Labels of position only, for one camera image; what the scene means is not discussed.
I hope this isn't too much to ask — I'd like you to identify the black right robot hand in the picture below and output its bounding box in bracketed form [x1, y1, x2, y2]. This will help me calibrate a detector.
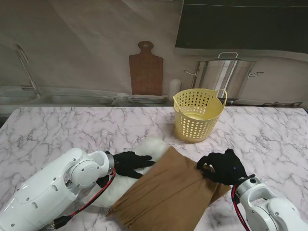
[196, 148, 249, 186]

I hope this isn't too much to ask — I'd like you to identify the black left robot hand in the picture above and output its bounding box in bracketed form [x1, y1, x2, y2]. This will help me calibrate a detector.
[113, 151, 156, 179]

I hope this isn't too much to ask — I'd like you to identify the white pillow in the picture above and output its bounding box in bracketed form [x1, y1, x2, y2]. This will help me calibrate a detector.
[79, 136, 169, 212]

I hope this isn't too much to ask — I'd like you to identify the brown pillowcase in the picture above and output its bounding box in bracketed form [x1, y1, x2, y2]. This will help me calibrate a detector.
[105, 146, 232, 231]

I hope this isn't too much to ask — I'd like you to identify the yellow perforated laundry basket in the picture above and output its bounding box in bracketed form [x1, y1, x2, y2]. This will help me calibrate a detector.
[172, 88, 228, 144]

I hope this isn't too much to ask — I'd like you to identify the stack of white plates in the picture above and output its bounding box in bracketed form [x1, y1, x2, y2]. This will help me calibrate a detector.
[123, 94, 169, 104]

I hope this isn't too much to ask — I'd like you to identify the white cylindrical candle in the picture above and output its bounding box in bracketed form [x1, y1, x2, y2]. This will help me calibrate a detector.
[169, 78, 181, 97]

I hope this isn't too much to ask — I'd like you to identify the black stove grate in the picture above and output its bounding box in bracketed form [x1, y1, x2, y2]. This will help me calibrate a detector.
[262, 101, 304, 108]

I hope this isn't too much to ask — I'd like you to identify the large steel stock pot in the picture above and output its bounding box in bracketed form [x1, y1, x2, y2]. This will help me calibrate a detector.
[184, 51, 265, 100]

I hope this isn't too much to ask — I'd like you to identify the brown wooden cutting board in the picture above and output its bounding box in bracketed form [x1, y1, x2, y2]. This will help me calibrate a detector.
[128, 40, 164, 96]

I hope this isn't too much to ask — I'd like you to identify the steel kitchen sink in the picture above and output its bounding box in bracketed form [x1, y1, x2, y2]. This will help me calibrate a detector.
[0, 92, 120, 106]

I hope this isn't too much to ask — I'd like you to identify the chrome kitchen faucet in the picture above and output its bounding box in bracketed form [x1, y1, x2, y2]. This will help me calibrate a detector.
[15, 44, 43, 97]

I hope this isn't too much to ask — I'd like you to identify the dark range hood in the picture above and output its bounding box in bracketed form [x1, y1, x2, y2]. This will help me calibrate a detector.
[175, 0, 308, 53]

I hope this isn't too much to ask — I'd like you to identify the red black right arm cable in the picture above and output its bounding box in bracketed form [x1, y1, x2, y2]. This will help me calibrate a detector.
[231, 185, 252, 231]

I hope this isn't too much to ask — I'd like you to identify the red black arm cable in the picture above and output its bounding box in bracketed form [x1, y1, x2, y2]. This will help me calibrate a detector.
[231, 185, 252, 231]
[47, 168, 117, 231]

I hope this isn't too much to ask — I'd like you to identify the red black left arm cable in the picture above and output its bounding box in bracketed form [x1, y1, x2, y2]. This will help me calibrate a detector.
[47, 168, 117, 231]

